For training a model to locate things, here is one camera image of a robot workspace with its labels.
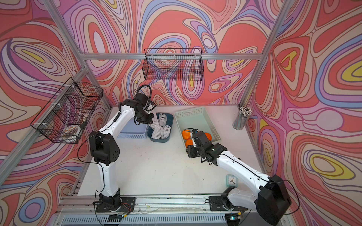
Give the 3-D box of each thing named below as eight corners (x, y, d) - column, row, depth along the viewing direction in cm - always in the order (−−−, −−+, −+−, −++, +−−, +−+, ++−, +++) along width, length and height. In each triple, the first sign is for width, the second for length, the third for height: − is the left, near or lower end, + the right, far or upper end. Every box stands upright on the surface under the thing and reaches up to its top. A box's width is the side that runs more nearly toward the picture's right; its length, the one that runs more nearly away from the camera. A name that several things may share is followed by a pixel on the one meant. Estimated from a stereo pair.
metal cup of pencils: (234, 130, 106) (242, 114, 92) (231, 122, 111) (239, 105, 97) (243, 130, 106) (253, 113, 92) (241, 122, 111) (249, 105, 97)
